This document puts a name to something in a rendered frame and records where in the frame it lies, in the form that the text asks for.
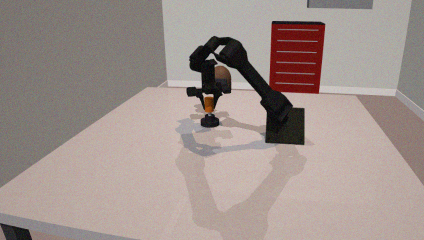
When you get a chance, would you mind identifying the dark grey round pedestal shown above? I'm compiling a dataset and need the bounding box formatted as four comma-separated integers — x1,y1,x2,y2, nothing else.
200,112,220,128

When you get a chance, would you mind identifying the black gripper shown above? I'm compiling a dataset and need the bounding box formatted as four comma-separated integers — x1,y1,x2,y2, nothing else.
186,74,231,110

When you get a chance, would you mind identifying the orange knob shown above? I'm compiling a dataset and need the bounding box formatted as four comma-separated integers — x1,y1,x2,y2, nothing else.
204,96,214,113

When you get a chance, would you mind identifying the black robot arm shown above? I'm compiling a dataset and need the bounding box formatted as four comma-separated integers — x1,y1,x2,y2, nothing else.
189,36,293,126

